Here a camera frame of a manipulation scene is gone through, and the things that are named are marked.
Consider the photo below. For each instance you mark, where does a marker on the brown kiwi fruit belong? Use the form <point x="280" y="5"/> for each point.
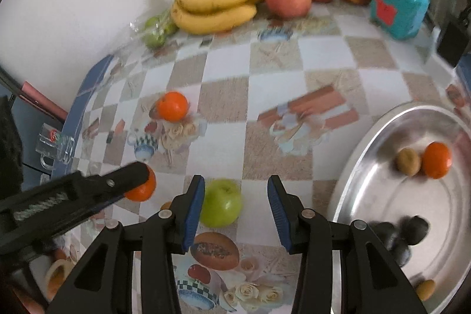
<point x="408" y="161"/>

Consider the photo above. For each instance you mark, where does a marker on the yellow banana bunch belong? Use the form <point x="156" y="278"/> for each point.
<point x="202" y="17"/>

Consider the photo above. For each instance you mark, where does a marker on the patterned tablecloth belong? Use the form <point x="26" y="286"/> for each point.
<point x="286" y="97"/>

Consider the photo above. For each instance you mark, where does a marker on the green mango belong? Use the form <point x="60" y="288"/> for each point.
<point x="222" y="205"/>

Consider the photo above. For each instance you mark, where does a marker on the clear glass mug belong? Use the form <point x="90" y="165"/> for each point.
<point x="54" y="145"/>

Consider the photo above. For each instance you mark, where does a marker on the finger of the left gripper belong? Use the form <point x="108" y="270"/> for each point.
<point x="32" y="220"/>

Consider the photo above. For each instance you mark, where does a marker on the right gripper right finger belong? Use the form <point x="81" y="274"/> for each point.
<point x="371" y="280"/>

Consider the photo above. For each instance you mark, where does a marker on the dark plum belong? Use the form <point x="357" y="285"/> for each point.
<point x="386" y="232"/>
<point x="401" y="252"/>
<point x="414" y="229"/>

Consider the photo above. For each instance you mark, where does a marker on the black power adapter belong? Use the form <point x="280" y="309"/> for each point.
<point x="452" y="42"/>

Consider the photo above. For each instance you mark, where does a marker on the bag of green fruits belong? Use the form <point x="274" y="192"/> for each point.
<point x="154" y="30"/>

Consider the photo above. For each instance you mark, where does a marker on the orange tangerine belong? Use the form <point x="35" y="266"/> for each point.
<point x="145" y="191"/>
<point x="172" y="106"/>
<point x="436" y="160"/>

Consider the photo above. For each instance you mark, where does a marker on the small brown kiwi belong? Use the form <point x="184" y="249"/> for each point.
<point x="425" y="289"/>

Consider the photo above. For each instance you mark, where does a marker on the teal plastic container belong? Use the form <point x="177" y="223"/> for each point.
<point x="401" y="19"/>

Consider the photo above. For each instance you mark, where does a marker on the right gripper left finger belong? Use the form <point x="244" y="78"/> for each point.
<point x="101" y="281"/>

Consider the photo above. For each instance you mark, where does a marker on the steel round tray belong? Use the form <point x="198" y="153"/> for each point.
<point x="371" y="188"/>

